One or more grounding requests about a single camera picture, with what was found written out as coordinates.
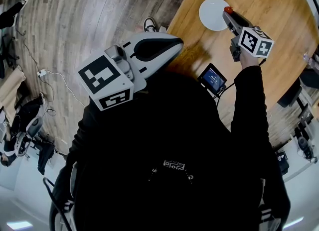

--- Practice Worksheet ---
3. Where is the small black screen device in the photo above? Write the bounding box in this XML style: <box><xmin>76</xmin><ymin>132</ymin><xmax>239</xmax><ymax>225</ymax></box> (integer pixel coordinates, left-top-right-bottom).
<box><xmin>197</xmin><ymin>63</ymin><xmax>227</xmax><ymax>94</ymax></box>

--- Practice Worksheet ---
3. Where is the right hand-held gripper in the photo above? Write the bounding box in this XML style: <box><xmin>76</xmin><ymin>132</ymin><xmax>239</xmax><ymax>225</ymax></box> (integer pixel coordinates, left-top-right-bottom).
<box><xmin>222</xmin><ymin>11</ymin><xmax>275</xmax><ymax>63</ymax></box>

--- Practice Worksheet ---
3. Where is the black chair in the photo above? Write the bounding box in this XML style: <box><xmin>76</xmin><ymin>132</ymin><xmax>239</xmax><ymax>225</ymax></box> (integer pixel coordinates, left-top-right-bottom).
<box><xmin>277</xmin><ymin>77</ymin><xmax>304</xmax><ymax>108</ymax></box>

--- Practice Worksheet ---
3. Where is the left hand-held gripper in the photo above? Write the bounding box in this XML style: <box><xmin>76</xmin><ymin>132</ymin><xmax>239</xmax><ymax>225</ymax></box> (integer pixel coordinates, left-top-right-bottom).
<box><xmin>77</xmin><ymin>32</ymin><xmax>184</xmax><ymax>112</ymax></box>

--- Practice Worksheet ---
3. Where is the clear plastic bottle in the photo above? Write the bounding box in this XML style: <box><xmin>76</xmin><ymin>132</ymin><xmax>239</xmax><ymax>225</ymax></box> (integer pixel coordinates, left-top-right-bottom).
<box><xmin>302</xmin><ymin>52</ymin><xmax>319</xmax><ymax>70</ymax></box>

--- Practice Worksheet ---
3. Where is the thin black screen cable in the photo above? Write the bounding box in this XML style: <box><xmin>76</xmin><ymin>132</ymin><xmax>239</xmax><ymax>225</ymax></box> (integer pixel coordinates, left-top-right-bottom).
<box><xmin>215</xmin><ymin>82</ymin><xmax>236</xmax><ymax>106</ymax></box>

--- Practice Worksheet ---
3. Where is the white round plate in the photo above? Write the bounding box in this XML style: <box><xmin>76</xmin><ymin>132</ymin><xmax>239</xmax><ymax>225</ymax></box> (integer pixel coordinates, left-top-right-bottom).
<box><xmin>198</xmin><ymin>0</ymin><xmax>231</xmax><ymax>31</ymax></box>

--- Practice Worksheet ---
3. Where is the person's right forearm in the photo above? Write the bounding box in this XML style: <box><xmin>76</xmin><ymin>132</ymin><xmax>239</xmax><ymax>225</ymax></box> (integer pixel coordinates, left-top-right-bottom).
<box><xmin>230</xmin><ymin>50</ymin><xmax>271</xmax><ymax>148</ymax></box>

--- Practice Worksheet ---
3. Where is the thick black cable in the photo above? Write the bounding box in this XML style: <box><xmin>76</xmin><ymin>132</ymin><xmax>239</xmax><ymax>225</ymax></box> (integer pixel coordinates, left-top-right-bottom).
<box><xmin>42</xmin><ymin>177</ymin><xmax>73</xmax><ymax>231</ymax></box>

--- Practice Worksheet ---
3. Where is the black and white sneaker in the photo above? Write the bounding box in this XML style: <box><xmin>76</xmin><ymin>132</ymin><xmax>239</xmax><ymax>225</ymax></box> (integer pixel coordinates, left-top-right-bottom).
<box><xmin>143</xmin><ymin>17</ymin><xmax>159</xmax><ymax>33</ymax></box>

